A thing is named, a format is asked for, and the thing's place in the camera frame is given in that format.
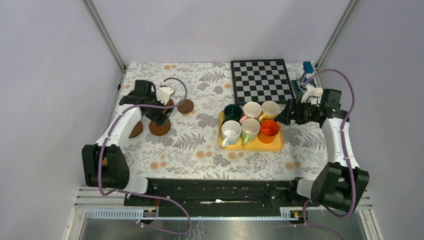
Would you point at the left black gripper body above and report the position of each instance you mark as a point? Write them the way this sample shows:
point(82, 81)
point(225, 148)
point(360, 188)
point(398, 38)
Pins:
point(152, 110)

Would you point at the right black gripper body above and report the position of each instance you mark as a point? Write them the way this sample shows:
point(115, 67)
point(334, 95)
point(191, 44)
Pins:
point(305, 112)

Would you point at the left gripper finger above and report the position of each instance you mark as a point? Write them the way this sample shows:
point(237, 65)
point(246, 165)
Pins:
point(157, 118)
point(163, 118)

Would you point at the brown coaster bottom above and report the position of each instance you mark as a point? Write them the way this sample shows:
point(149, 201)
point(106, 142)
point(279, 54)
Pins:
point(159, 130)

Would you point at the brown coaster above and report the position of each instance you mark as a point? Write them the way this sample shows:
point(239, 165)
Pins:
point(170, 103)
point(137, 130)
point(159, 130)

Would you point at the dark wood grain coaster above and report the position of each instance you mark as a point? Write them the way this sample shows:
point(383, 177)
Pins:
point(185, 106)

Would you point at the yellow plastic tray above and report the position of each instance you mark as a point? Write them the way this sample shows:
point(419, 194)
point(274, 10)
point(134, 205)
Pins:
point(256, 145)

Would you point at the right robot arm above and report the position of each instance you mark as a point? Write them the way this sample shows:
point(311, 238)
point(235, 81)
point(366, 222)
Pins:
point(341, 183)

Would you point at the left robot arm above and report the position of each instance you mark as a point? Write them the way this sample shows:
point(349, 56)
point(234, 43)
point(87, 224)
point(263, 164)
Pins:
point(104, 163)

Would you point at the yellow mug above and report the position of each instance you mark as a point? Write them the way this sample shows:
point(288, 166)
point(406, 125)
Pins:
point(270, 110)

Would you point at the pink mug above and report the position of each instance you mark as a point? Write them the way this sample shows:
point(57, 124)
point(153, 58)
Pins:
point(251, 110)

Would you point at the light green mug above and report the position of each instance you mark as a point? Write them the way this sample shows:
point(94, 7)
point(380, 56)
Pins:
point(250, 129)

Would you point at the floral tablecloth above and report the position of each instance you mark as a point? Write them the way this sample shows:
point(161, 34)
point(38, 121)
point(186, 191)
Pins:
point(190, 150)

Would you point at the black white chessboard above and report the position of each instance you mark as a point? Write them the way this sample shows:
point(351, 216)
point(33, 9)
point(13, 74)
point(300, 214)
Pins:
point(261, 80)

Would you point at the blue toy block structure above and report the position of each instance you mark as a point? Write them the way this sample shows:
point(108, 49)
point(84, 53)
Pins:
point(300, 82)

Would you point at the dark green mug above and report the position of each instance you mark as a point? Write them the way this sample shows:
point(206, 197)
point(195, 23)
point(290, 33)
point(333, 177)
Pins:
point(232, 112)

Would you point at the white mug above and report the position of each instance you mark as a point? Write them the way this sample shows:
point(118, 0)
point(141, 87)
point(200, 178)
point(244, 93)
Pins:
point(230, 133)

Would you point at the orange mug black handle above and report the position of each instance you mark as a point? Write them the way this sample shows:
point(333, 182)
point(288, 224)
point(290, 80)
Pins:
point(269, 129)

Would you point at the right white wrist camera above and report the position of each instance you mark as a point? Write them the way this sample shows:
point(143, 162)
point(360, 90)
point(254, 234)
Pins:
point(311, 92)

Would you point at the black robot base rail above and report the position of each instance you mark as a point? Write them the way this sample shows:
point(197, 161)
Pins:
point(217, 198)

